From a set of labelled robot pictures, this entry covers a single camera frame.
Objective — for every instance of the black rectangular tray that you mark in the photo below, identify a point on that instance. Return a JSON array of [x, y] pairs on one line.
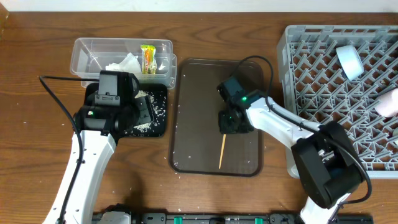
[[103, 118]]

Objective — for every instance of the orange green snack wrapper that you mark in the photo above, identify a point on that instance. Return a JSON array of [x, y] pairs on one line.
[[149, 64]]

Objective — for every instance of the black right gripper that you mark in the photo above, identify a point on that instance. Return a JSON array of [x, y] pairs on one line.
[[226, 128]]

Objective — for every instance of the clear plastic waste bin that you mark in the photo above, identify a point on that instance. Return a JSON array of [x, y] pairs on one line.
[[91, 55]]

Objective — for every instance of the white cup pink inside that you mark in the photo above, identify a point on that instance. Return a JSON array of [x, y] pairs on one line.
[[387, 104]]

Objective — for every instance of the wooden chopstick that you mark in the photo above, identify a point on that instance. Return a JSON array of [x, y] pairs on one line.
[[222, 151]]

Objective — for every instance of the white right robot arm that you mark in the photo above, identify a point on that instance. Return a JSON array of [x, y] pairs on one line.
[[327, 164]]

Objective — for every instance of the grey dishwasher rack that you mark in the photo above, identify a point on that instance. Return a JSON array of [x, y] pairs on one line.
[[317, 89]]

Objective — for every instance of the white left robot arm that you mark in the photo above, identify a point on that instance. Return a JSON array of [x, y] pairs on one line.
[[90, 154]]

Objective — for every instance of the white tissue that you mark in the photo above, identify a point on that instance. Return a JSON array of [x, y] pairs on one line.
[[130, 64]]

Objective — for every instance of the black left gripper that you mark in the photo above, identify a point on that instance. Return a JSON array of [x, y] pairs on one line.
[[147, 114]]

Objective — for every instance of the brown serving tray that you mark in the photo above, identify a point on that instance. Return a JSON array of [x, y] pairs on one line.
[[196, 140]]

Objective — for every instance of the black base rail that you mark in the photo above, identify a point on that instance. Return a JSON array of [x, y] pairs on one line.
[[120, 213]]

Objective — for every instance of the pile of rice grains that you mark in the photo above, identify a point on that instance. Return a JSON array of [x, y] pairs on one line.
[[156, 128]]

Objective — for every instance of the small light blue bowl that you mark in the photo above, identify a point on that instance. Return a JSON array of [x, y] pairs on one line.
[[350, 61]]

